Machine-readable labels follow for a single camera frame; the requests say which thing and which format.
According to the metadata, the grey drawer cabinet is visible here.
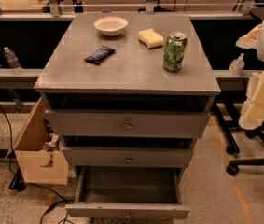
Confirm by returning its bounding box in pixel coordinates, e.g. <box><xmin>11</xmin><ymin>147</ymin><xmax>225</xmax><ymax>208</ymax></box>
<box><xmin>34</xmin><ymin>12</ymin><xmax>222</xmax><ymax>170</ymax></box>

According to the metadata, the white bowl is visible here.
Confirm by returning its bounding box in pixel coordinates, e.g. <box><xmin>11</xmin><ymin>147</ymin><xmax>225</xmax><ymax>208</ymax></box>
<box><xmin>94</xmin><ymin>17</ymin><xmax>128</xmax><ymax>36</ymax></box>

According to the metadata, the grey drawer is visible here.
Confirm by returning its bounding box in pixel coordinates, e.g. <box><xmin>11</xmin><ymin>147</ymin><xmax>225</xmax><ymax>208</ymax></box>
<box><xmin>63</xmin><ymin>147</ymin><xmax>193</xmax><ymax>168</ymax></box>
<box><xmin>46</xmin><ymin>110</ymin><xmax>209</xmax><ymax>138</ymax></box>
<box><xmin>65</xmin><ymin>167</ymin><xmax>189</xmax><ymax>219</ymax></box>

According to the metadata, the grey middle drawer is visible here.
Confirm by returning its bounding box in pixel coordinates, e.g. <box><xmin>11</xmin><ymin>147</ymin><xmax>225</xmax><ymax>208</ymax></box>
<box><xmin>63</xmin><ymin>147</ymin><xmax>193</xmax><ymax>168</ymax></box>

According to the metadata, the black office chair base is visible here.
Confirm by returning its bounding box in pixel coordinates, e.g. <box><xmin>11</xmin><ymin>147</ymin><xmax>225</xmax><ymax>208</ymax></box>
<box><xmin>213</xmin><ymin>102</ymin><xmax>264</xmax><ymax>175</ymax></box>

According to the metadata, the dark blue snack packet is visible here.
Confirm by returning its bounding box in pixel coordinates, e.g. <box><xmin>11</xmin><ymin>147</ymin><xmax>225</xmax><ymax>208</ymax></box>
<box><xmin>85</xmin><ymin>46</ymin><xmax>116</xmax><ymax>65</ymax></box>

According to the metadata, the grey top drawer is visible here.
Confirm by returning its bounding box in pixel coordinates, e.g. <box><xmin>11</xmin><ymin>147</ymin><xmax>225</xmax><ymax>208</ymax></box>
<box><xmin>46</xmin><ymin>110</ymin><xmax>209</xmax><ymax>138</ymax></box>

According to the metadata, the green soda can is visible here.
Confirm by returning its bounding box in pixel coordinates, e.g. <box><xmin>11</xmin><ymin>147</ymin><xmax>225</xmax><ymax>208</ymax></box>
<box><xmin>163</xmin><ymin>32</ymin><xmax>188</xmax><ymax>72</ymax></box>

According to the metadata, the clear water bottle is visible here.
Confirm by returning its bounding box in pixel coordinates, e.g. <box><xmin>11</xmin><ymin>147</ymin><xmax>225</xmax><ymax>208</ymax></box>
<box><xmin>4</xmin><ymin>47</ymin><xmax>23</xmax><ymax>75</ymax></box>

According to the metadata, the wooden box with clutter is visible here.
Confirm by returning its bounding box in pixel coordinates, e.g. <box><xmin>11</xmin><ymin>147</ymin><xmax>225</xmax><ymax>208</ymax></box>
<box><xmin>13</xmin><ymin>99</ymin><xmax>69</xmax><ymax>185</ymax></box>

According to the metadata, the black floor cable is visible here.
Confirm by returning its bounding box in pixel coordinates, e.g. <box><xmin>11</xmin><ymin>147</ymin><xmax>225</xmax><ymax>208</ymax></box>
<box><xmin>0</xmin><ymin>87</ymin><xmax>76</xmax><ymax>224</ymax></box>

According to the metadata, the yellow sponge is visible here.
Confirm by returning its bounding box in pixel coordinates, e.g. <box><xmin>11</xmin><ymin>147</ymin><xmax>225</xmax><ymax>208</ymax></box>
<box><xmin>138</xmin><ymin>29</ymin><xmax>163</xmax><ymax>49</ymax></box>

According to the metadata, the grey bottom drawer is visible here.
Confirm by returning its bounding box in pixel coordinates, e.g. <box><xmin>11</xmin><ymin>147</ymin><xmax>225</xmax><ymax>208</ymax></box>
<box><xmin>65</xmin><ymin>167</ymin><xmax>189</xmax><ymax>219</ymax></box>

